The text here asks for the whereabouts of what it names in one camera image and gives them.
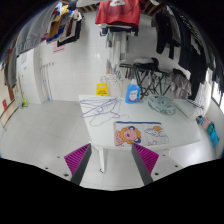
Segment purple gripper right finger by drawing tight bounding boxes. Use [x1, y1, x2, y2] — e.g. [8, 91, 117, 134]
[131, 143, 159, 185]

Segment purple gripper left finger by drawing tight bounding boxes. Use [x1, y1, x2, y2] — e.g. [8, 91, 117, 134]
[64, 143, 92, 185]

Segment cartoon printed towel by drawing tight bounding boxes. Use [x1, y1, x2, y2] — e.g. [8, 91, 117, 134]
[114, 121, 169, 146]

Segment white table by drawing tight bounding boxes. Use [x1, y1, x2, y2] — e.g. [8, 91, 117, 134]
[78, 95, 201, 172]

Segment blue detergent bottle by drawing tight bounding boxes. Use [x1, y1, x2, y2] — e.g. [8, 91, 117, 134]
[125, 79, 140, 104]

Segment yellow wet floor sign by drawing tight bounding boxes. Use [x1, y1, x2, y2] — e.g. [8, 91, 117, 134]
[96, 83, 108, 96]

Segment black drying rack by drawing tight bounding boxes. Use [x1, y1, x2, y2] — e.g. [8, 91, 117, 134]
[120, 63, 170, 98]

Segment grey cloth on rack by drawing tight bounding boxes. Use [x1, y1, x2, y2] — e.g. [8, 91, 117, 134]
[169, 69, 192, 99]

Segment grey hanging garment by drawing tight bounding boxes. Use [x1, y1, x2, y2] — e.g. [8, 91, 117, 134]
[16, 1, 58, 56]

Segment black hanging clothes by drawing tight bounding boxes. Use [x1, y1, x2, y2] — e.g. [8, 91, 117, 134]
[154, 9, 209, 100]

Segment red hanging shirt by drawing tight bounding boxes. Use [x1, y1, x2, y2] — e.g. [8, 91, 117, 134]
[95, 0, 143, 25]

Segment purple wire hangers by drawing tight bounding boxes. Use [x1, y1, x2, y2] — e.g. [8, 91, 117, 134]
[80, 97, 130, 127]

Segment white wire hanger rack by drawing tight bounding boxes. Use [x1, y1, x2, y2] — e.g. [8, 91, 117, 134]
[100, 71, 123, 86]

